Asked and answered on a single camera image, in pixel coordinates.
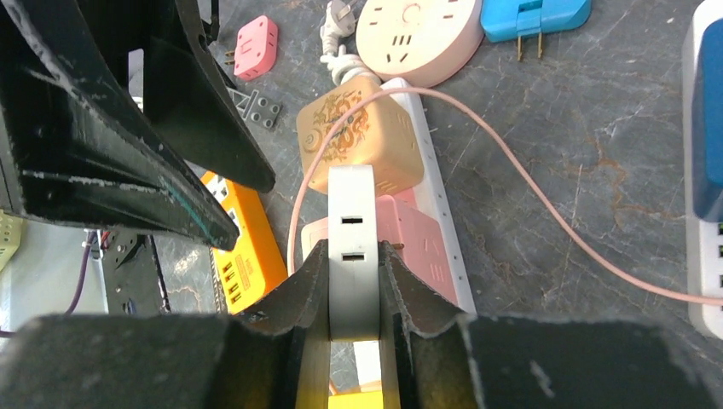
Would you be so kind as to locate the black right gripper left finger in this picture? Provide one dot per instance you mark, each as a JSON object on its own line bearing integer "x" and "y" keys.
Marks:
{"x": 275, "y": 354}

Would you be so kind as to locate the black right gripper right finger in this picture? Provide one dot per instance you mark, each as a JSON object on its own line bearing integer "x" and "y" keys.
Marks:
{"x": 435, "y": 355}

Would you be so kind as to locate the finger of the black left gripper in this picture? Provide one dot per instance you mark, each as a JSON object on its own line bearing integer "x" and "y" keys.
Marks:
{"x": 75, "y": 148}
{"x": 188, "y": 103}

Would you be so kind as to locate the yellow cube socket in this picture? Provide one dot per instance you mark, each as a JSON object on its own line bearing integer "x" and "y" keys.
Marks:
{"x": 366, "y": 396}

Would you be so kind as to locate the orange power strip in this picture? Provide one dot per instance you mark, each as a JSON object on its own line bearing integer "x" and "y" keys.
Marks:
{"x": 255, "y": 266}

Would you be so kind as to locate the pink adapter plug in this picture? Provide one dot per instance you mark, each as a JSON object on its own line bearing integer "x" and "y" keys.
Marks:
{"x": 255, "y": 49}

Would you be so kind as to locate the long white power strip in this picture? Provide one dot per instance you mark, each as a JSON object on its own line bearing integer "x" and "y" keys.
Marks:
{"x": 431, "y": 199}

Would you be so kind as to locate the white adapter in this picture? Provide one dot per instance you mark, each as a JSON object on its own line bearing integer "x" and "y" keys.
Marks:
{"x": 353, "y": 254}

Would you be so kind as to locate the tan dragon cube socket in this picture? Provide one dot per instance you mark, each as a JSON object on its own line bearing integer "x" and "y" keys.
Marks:
{"x": 380, "y": 134}

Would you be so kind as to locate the pink round socket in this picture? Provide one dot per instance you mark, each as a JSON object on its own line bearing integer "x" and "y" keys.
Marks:
{"x": 424, "y": 42}

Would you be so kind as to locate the blue adapter plug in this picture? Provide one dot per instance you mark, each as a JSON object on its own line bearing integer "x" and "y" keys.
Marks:
{"x": 515, "y": 20}

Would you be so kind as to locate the pink cube socket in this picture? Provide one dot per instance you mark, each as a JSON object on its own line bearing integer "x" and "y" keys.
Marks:
{"x": 418, "y": 240}

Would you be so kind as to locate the blue cube socket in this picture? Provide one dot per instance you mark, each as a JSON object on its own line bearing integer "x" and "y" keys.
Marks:
{"x": 707, "y": 126}

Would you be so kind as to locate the grey lego truss piece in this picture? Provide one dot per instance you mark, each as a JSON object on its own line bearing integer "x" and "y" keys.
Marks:
{"x": 255, "y": 108}

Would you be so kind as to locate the white power strip with USB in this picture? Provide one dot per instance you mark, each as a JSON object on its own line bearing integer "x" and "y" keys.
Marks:
{"x": 703, "y": 239}

